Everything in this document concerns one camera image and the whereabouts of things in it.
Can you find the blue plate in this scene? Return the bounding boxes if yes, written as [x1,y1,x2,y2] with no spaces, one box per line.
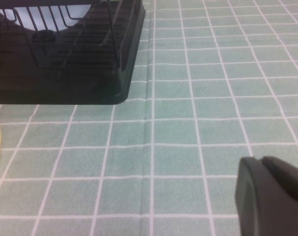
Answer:
[0,6,95,32]

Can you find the black wire dish rack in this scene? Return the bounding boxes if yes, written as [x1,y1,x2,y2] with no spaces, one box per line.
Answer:
[0,0,142,74]

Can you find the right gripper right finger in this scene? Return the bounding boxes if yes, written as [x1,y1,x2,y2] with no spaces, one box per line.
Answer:
[261,156,298,207]

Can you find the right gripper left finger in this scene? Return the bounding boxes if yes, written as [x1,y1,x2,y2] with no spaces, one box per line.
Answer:
[234,156,298,236]

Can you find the black dish drying rack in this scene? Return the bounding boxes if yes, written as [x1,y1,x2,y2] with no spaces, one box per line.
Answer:
[0,0,147,106]

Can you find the green checked tablecloth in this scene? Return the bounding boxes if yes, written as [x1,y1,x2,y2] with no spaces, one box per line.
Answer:
[0,0,298,236]

